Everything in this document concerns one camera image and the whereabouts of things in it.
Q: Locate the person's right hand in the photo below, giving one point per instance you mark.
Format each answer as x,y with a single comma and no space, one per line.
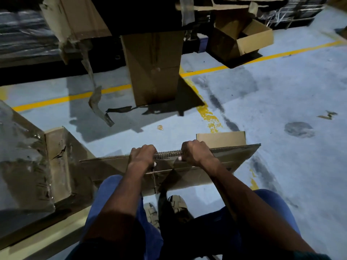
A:
196,152

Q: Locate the person's left hand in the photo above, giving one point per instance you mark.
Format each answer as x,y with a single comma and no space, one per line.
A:
142,157

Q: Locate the cardboard box with torn surface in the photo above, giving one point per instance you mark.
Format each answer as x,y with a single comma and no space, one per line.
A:
233,157

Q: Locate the taped shiny cardboard box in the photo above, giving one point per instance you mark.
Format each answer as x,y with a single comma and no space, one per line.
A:
21,165

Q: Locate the brown cardboard box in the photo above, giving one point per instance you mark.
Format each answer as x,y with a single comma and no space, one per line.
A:
254,37

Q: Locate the pile of brown cardboard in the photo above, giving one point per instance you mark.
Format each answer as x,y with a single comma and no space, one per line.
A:
78,16

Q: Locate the person's left forearm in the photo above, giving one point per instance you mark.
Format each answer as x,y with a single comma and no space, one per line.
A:
122,203

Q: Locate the person's right forearm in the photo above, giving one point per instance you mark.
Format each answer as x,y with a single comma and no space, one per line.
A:
254,213

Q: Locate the person's blue jeans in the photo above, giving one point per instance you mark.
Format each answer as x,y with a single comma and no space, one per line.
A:
108,192

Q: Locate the person's right woven shoe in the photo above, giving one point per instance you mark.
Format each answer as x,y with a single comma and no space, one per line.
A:
177,204

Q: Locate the person's woven shoe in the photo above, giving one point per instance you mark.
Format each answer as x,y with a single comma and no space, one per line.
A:
151,213
177,204

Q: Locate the person's left woven shoe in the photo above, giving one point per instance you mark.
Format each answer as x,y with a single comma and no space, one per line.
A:
151,213

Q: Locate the upright brown cardboard sheet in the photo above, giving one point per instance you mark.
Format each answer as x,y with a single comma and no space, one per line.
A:
154,67

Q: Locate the hanging brown tape strip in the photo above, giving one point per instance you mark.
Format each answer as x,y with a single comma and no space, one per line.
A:
95,100

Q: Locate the small bluish block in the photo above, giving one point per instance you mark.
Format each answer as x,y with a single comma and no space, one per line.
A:
202,43

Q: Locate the torn tape scrap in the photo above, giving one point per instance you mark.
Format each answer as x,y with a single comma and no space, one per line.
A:
328,115

